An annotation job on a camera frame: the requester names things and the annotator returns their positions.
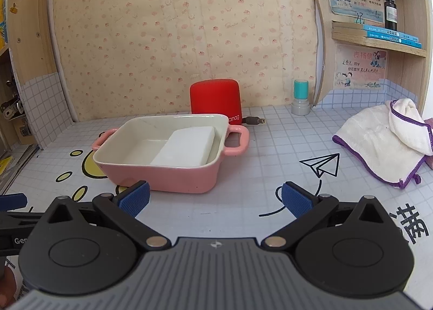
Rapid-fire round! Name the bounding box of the white towel purple trim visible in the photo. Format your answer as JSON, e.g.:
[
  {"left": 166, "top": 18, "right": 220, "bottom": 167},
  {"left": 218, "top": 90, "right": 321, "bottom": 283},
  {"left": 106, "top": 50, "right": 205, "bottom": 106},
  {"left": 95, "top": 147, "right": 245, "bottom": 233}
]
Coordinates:
[{"left": 332, "top": 98, "right": 433, "bottom": 189}]

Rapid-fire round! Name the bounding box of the white sponge block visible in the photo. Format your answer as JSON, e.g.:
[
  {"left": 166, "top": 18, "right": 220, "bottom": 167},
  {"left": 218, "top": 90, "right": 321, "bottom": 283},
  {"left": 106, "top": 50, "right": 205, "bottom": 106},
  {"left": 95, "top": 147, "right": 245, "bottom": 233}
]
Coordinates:
[{"left": 150, "top": 126, "right": 216, "bottom": 167}]

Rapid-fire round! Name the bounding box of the red fabric speaker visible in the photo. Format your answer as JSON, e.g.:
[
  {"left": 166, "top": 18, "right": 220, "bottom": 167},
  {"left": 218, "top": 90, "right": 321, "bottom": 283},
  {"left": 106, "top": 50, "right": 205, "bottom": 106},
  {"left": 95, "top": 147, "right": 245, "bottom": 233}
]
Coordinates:
[{"left": 189, "top": 78, "right": 243, "bottom": 126}]

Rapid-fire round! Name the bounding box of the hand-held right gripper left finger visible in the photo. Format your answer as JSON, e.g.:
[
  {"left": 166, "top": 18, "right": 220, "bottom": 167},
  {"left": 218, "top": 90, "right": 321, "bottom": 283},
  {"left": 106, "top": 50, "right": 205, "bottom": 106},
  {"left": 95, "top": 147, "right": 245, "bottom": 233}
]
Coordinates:
[{"left": 44, "top": 180, "right": 171, "bottom": 252}]

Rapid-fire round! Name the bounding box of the floral quilted cloth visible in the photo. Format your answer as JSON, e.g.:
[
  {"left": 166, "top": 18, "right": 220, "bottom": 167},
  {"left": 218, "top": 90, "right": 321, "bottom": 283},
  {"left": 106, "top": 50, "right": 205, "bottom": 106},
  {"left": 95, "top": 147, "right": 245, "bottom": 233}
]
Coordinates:
[{"left": 45, "top": 0, "right": 326, "bottom": 123}]

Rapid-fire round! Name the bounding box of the wooden shelf with posters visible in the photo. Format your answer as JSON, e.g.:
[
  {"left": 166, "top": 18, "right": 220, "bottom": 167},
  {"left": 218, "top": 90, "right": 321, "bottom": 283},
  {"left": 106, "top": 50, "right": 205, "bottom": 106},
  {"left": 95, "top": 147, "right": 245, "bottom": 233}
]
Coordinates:
[{"left": 303, "top": 0, "right": 433, "bottom": 121}]

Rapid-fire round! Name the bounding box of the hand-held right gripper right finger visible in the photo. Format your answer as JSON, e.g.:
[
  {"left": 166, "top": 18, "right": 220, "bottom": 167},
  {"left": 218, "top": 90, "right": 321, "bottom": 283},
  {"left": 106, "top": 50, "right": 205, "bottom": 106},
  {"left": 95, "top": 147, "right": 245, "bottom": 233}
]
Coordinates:
[{"left": 262, "top": 181, "right": 389, "bottom": 252}]

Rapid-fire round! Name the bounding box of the blue cover book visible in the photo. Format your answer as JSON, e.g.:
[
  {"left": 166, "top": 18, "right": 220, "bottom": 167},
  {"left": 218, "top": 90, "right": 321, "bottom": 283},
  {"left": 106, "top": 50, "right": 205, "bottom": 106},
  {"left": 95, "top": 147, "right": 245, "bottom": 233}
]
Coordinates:
[
  {"left": 332, "top": 21, "right": 400, "bottom": 36},
  {"left": 332, "top": 27, "right": 423, "bottom": 48}
]

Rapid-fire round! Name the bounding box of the pink ceramic baking bowl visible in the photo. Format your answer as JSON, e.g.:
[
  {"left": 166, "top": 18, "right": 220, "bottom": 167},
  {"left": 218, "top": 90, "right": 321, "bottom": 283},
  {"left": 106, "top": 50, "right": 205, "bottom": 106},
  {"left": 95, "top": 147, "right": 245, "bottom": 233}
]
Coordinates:
[{"left": 92, "top": 114, "right": 250, "bottom": 194}]

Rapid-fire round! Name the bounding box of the wooden shelf with stickers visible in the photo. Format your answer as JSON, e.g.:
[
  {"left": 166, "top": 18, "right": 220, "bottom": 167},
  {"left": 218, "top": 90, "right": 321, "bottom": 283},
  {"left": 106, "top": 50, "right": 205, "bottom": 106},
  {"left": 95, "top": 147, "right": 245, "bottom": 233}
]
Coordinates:
[{"left": 0, "top": 0, "right": 73, "bottom": 156}]

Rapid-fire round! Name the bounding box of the black ink bottle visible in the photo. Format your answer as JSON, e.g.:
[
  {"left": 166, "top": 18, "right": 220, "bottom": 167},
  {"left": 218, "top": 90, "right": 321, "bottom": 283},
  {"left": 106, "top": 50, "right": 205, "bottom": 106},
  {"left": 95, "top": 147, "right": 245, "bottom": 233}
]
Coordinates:
[{"left": 383, "top": 0, "right": 398, "bottom": 31}]

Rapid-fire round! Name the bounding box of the folding metal stand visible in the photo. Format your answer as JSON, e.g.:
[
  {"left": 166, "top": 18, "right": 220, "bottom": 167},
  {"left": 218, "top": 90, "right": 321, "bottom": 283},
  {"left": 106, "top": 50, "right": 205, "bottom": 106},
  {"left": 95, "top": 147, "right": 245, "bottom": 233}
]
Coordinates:
[{"left": 0, "top": 144, "right": 40, "bottom": 193}]

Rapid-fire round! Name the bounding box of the yellow blue package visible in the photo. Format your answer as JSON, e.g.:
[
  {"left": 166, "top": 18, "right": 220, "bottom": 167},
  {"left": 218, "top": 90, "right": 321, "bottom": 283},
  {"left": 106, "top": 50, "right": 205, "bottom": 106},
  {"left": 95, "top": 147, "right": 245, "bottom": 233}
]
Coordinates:
[{"left": 0, "top": 0, "right": 9, "bottom": 47}]

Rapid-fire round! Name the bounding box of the small teal-capped bottle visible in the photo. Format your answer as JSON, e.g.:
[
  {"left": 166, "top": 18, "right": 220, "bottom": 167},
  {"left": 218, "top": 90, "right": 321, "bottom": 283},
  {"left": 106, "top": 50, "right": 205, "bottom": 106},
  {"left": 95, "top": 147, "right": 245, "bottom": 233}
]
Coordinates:
[{"left": 291, "top": 80, "right": 310, "bottom": 116}]

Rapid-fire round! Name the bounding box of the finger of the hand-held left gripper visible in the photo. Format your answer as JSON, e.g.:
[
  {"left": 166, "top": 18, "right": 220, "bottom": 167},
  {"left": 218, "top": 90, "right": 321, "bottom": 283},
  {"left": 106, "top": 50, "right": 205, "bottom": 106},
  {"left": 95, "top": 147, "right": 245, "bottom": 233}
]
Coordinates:
[{"left": 0, "top": 193, "right": 48, "bottom": 231}]

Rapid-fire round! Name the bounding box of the pink paper poster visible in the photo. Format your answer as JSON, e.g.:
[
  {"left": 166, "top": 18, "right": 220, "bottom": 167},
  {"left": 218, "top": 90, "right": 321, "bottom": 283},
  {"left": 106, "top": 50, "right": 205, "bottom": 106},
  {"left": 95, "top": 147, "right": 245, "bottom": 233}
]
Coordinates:
[{"left": 334, "top": 44, "right": 388, "bottom": 90}]

